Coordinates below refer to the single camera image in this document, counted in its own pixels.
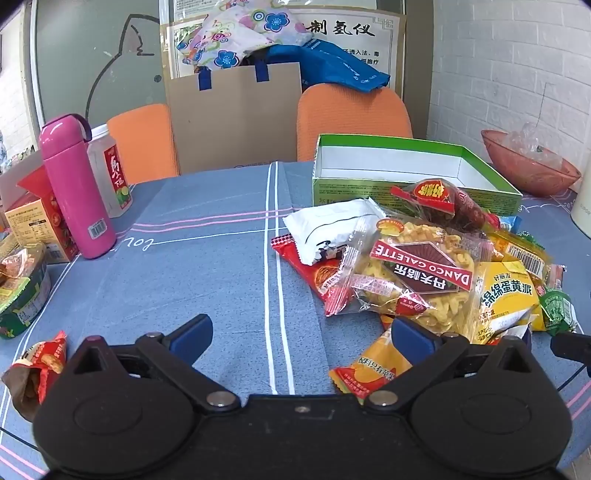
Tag pink thermos bottle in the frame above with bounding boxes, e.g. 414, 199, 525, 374
38, 114, 117, 260

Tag calligraphy wall poster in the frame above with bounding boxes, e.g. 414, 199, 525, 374
159, 9, 408, 100

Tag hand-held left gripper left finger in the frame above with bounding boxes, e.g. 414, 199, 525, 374
68, 314, 242, 415

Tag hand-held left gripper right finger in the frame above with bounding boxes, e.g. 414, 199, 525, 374
364, 316, 539, 412

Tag blue plastic bag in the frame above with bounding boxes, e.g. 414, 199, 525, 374
268, 39, 392, 93

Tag brown paper bag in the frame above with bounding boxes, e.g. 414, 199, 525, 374
165, 62, 303, 175

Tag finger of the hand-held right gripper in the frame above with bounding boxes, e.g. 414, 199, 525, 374
549, 331, 591, 377

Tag frosted glass panel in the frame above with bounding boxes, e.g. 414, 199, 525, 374
32, 0, 169, 134

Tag green instant noodle bowl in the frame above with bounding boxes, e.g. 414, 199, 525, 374
0, 242, 52, 340

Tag clear plastic wrappers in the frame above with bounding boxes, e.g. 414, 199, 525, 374
505, 122, 561, 162

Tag yellow pie packet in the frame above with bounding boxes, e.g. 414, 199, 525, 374
475, 261, 543, 344

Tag clear bag of yellow crackers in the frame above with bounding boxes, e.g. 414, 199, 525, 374
339, 210, 504, 344

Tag clear bottle with red label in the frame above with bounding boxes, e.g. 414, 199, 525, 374
87, 124, 134, 219

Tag yellow packet with barcode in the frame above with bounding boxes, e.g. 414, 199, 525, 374
487, 228, 555, 280

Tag floral cloth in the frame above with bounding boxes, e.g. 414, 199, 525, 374
177, 0, 308, 72

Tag blue striped tablecloth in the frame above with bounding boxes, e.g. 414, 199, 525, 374
0, 161, 591, 480

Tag orange carton box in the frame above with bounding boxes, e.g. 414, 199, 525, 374
4, 165, 79, 265

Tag green and white cardboard box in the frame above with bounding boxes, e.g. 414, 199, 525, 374
311, 134, 523, 217

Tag pink plastic bowl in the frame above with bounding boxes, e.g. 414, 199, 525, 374
480, 122, 583, 198

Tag opened red snack packet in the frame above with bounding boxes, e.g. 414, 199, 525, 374
1, 331, 69, 422

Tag clear bag of dark dates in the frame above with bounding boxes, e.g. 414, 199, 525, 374
390, 179, 502, 241

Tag orange yellow snack packet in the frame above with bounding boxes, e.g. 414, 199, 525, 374
329, 314, 416, 400

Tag white container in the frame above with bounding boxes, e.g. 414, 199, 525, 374
570, 178, 591, 229

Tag orange chair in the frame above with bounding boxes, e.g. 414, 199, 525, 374
106, 103, 180, 185
296, 84, 414, 162

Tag red snack packet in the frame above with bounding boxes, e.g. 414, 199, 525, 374
1, 331, 69, 422
270, 233, 356, 317

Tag white snack packet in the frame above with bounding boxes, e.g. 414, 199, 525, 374
283, 198, 386, 266

